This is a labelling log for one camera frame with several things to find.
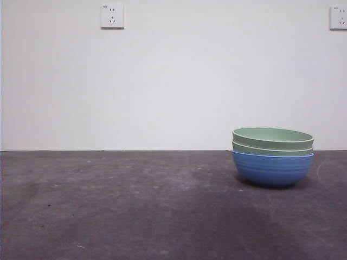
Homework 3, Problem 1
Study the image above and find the green ribbed bowl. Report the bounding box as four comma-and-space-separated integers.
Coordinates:
232, 140, 314, 157
232, 127, 316, 149

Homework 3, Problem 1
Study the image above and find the blue ribbed bowl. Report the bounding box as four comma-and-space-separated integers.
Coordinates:
231, 150, 316, 188

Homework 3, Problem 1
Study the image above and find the white wall socket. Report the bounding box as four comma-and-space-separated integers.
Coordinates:
329, 5, 347, 31
100, 4, 125, 30

